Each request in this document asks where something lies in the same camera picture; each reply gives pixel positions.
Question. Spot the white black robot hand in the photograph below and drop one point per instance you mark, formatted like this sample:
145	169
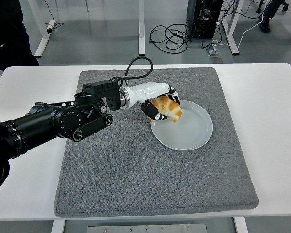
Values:
148	91

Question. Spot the golden croissant bread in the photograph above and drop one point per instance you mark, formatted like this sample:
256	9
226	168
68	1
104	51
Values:
169	109

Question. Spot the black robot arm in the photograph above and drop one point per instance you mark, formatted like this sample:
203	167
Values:
38	121

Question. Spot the round grey plate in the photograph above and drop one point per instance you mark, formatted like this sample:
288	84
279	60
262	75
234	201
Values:
189	131

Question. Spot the grey metal plate with screws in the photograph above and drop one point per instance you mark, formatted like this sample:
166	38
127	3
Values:
145	228

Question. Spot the white table leg with foot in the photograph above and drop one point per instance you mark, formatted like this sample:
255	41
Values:
141	36
234	46
40	46

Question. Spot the floor socket box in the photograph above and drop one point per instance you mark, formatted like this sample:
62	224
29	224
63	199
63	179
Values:
214	54

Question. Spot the grey fabric mat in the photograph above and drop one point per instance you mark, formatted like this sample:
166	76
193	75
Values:
140	174

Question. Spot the black computer tower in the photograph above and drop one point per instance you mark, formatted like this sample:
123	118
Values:
205	24

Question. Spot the white power strip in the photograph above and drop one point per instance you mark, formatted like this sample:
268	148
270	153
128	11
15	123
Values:
51	26

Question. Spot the person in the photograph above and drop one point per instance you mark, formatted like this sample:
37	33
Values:
4	24
265	25

